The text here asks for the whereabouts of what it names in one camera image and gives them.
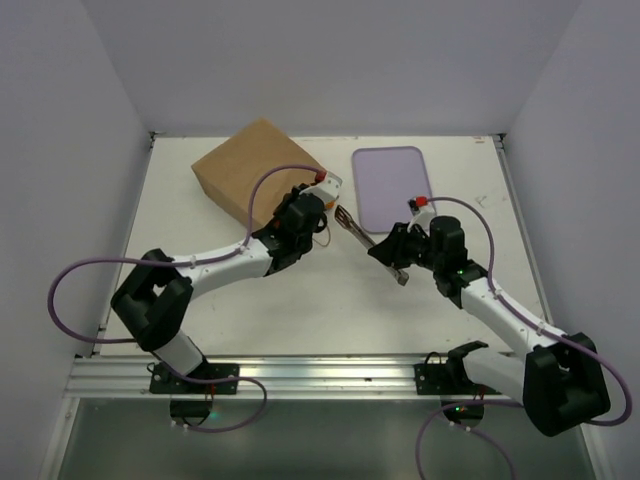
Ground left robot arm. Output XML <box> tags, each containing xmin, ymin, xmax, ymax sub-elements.
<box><xmin>111</xmin><ymin>177</ymin><xmax>341</xmax><ymax>393</ymax></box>

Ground metal kitchen tongs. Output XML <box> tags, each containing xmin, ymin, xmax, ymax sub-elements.
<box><xmin>334</xmin><ymin>205</ymin><xmax>409</xmax><ymax>286</ymax></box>

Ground aluminium mounting rail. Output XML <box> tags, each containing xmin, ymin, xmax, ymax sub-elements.
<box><xmin>63</xmin><ymin>354</ymin><xmax>591</xmax><ymax>401</ymax></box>

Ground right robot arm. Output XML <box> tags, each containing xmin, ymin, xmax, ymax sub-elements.
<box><xmin>368</xmin><ymin>216</ymin><xmax>611</xmax><ymax>436</ymax></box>

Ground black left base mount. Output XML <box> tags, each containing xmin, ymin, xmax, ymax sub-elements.
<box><xmin>148</xmin><ymin>362</ymin><xmax>241</xmax><ymax>429</ymax></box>

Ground brown paper bag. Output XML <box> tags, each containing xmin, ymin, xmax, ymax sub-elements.
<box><xmin>192</xmin><ymin>119</ymin><xmax>325</xmax><ymax>231</ymax></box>

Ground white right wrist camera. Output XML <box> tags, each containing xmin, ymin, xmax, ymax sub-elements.
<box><xmin>407</xmin><ymin>196</ymin><xmax>436</xmax><ymax>232</ymax></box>

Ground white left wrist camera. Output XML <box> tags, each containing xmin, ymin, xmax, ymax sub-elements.
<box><xmin>305</xmin><ymin>171</ymin><xmax>343</xmax><ymax>205</ymax></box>

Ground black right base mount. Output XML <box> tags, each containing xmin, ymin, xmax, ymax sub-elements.
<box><xmin>413</xmin><ymin>341</ymin><xmax>497</xmax><ymax>428</ymax></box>

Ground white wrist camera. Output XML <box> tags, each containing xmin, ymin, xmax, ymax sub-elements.
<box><xmin>305</xmin><ymin>171</ymin><xmax>343</xmax><ymax>205</ymax></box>
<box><xmin>407</xmin><ymin>196</ymin><xmax>436</xmax><ymax>232</ymax></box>

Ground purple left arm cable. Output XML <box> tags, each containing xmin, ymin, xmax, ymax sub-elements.
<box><xmin>47</xmin><ymin>164</ymin><xmax>324</xmax><ymax>434</ymax></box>

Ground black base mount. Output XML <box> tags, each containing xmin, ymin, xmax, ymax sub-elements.
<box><xmin>148</xmin><ymin>362</ymin><xmax>241</xmax><ymax>429</ymax></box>
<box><xmin>413</xmin><ymin>341</ymin><xmax>497</xmax><ymax>428</ymax></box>

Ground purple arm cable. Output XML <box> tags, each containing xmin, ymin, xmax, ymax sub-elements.
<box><xmin>417</xmin><ymin>196</ymin><xmax>632</xmax><ymax>480</ymax></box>
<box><xmin>47</xmin><ymin>164</ymin><xmax>324</xmax><ymax>434</ymax></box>

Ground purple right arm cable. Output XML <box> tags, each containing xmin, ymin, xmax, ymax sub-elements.
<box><xmin>417</xmin><ymin>196</ymin><xmax>632</xmax><ymax>480</ymax></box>

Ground lilac plastic tray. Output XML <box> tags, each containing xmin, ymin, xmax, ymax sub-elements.
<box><xmin>352</xmin><ymin>146</ymin><xmax>432</xmax><ymax>234</ymax></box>

